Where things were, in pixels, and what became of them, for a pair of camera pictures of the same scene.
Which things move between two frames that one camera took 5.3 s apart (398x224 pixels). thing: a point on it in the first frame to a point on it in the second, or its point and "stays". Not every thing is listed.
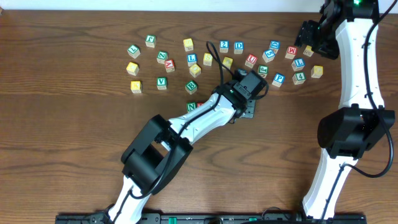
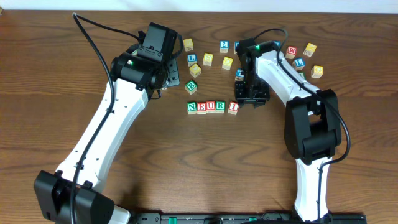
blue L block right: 298,65 stays
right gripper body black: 305,34 to 252,99
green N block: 191,106 stays
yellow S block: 208,59 stays
